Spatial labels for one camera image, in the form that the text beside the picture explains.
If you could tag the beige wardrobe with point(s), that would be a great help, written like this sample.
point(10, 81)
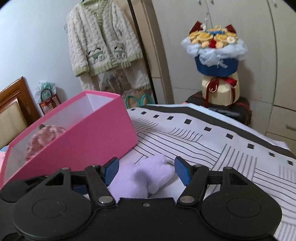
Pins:
point(175, 69)

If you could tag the brown printed gift bag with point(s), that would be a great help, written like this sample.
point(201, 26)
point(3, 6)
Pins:
point(48, 104)

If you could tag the pink floral scrunchie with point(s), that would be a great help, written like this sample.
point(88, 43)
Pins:
point(44, 141)

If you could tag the striped bed sheet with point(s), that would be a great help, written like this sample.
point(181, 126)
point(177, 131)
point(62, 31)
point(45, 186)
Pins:
point(196, 143)

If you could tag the pink cardboard box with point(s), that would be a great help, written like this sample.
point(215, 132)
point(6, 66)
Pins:
point(92, 129)

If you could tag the wooden bed headboard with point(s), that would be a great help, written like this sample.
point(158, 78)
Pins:
point(20, 92)

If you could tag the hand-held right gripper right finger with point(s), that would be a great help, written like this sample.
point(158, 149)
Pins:
point(182, 170)

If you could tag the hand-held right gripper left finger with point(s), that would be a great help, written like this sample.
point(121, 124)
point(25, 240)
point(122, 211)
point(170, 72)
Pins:
point(112, 169)

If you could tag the flower bouquet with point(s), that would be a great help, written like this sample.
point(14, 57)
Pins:
point(215, 67)

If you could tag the dark suitcase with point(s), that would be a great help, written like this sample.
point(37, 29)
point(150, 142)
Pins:
point(242, 111)

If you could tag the white fluffy pajama jacket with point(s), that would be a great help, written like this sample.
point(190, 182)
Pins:
point(92, 34)

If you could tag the purple plush toy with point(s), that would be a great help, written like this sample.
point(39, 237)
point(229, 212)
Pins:
point(143, 178)

